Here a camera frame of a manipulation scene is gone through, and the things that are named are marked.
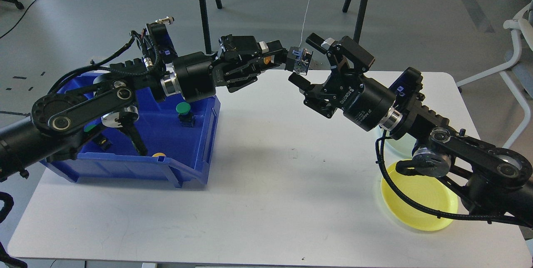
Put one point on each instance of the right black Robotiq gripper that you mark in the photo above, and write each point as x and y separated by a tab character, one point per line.
363	100

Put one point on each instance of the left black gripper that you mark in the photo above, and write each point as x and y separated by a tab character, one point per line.
237	64

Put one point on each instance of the green push button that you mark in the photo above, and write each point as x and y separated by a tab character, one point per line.
94	132
185	114

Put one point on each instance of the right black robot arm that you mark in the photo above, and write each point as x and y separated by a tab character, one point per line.
494	184

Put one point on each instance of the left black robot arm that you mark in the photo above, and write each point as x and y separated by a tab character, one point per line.
103	92

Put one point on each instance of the green push button in bin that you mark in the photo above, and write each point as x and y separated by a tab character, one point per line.
185	114

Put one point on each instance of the light green plate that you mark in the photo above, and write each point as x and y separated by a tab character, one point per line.
402	146

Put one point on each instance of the blue plastic bin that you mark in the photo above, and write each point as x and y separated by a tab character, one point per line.
188	150

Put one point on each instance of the white chair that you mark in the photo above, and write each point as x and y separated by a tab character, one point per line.
516	71

